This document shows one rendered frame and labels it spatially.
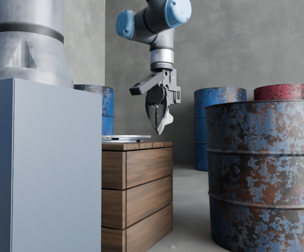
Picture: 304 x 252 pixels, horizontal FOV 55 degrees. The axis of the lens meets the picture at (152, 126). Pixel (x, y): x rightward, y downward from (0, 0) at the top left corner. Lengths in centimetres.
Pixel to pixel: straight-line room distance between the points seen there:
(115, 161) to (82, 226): 35
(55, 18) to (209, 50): 348
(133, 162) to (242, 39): 320
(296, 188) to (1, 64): 83
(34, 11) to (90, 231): 38
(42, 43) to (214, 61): 347
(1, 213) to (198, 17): 385
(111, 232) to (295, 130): 61
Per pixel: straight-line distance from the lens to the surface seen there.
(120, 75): 432
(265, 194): 96
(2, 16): 54
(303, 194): 100
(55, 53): 52
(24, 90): 44
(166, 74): 92
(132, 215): 90
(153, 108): 89
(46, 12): 53
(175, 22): 76
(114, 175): 85
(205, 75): 388
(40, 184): 45
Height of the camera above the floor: 37
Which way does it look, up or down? 2 degrees up
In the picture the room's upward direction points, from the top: straight up
